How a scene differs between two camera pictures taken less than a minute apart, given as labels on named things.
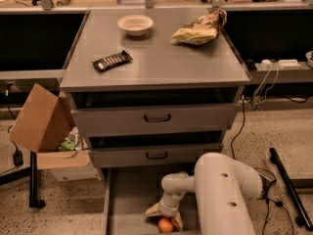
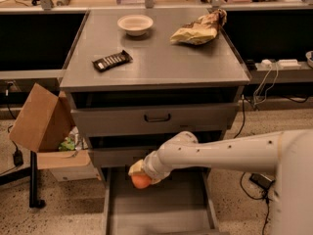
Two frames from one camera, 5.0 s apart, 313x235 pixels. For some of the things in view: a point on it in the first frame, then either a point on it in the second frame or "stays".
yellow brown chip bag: (201, 30) stays
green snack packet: (67, 145) stays
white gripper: (168, 209) → (149, 165)
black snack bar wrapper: (105, 63) stays
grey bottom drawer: (130, 192) stays
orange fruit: (165, 225) → (141, 181)
